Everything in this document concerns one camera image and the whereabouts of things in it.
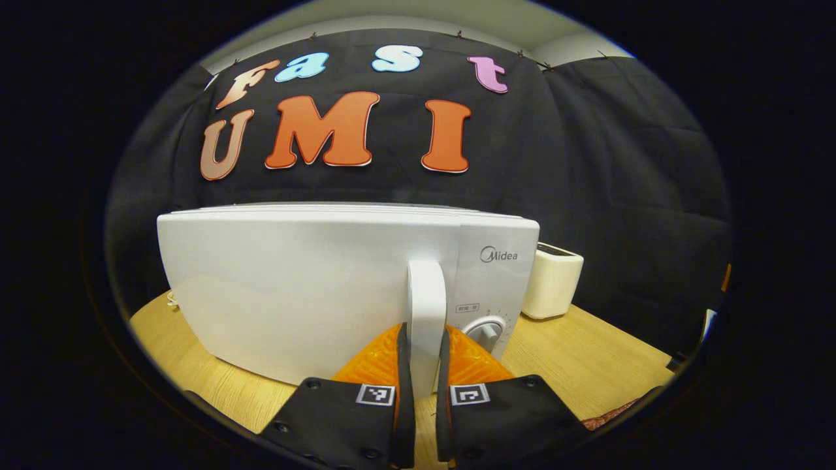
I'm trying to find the white microwave oven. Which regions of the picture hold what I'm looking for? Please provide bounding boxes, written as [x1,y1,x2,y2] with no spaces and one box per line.
[157,201,541,400]

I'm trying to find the brown grilled meat piece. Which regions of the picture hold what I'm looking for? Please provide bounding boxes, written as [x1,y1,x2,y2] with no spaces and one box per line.
[581,396,647,431]

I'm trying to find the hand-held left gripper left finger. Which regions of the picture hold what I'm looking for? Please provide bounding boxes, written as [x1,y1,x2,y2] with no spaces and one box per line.
[258,322,417,470]

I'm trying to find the cream white toaster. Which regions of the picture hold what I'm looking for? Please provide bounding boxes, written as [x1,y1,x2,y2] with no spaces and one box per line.
[521,242,585,321]

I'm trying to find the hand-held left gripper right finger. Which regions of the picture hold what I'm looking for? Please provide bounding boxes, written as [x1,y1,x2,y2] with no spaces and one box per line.
[435,324,594,469]

